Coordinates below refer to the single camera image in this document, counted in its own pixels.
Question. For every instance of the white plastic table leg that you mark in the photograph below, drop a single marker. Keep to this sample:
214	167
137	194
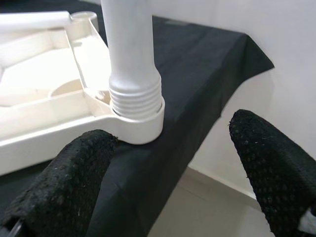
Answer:
29	22
130	49

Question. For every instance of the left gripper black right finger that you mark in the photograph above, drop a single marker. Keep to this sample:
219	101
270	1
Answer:
276	177

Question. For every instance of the white plastic children table top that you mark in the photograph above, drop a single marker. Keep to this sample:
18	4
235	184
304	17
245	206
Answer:
37	61

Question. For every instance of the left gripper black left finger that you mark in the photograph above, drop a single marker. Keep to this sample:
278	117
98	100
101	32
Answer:
64	187

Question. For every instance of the black table cloth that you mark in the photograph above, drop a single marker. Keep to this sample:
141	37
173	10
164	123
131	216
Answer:
192	74

